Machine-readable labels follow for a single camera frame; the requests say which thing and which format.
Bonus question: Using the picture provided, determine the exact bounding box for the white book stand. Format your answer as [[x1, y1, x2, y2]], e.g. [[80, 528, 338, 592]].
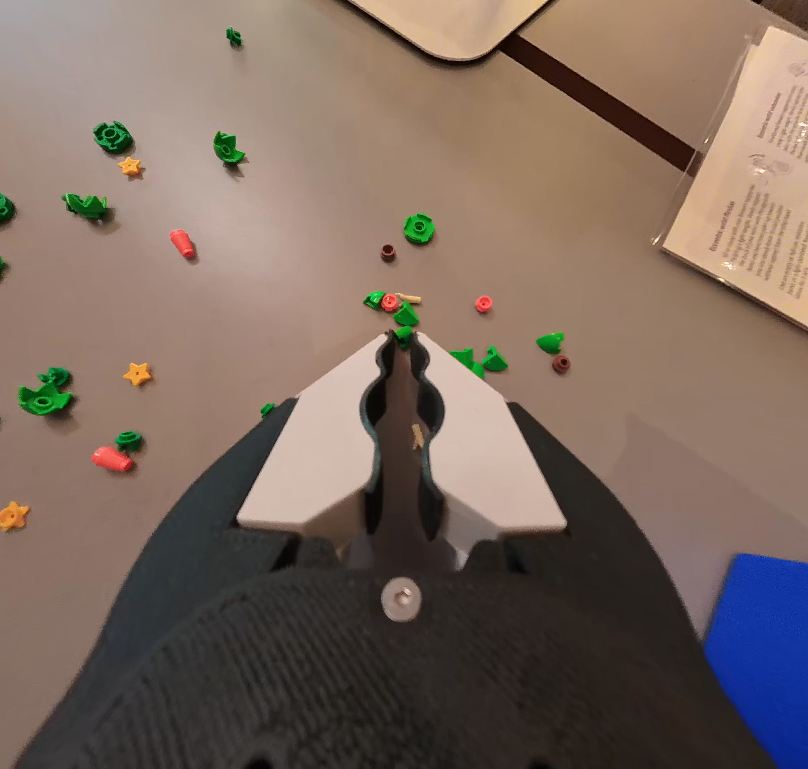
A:
[[287, 0, 588, 61]]

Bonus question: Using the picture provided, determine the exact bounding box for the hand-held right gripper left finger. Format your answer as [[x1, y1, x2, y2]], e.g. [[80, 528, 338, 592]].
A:
[[237, 332, 396, 569]]

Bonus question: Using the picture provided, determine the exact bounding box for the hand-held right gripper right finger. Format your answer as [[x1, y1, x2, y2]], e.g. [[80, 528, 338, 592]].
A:
[[409, 332, 569, 569]]

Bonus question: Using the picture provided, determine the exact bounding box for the blue storage bin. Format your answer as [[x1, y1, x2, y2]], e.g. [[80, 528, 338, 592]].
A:
[[704, 552, 808, 769]]

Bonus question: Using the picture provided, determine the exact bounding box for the leaflet in plastic sleeve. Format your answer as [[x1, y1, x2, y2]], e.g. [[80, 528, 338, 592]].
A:
[[650, 24, 808, 331]]

